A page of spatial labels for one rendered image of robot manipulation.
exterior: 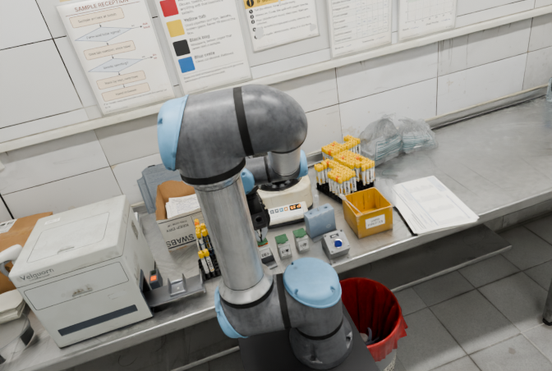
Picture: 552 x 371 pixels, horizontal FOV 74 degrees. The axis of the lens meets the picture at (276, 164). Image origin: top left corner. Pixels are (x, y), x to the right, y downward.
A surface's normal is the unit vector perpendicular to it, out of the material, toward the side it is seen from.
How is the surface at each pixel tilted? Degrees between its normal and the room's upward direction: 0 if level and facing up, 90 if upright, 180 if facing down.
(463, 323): 0
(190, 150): 92
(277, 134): 102
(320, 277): 9
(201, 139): 84
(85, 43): 94
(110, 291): 90
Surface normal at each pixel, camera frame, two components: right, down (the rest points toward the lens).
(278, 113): 0.55, -0.05
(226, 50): 0.27, 0.46
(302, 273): -0.03, -0.85
